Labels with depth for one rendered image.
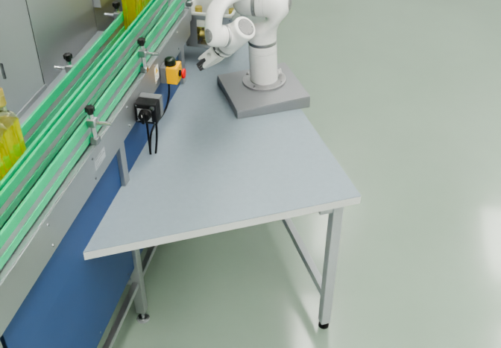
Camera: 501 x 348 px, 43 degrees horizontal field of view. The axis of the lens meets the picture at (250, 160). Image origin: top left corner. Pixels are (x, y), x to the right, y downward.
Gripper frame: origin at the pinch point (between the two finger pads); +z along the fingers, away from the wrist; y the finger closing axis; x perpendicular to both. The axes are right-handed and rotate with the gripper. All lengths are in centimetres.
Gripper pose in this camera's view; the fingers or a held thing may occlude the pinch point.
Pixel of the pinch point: (202, 65)
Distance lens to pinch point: 241.7
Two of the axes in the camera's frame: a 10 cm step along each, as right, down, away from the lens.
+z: -5.3, 2.9, 8.0
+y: 6.6, -4.5, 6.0
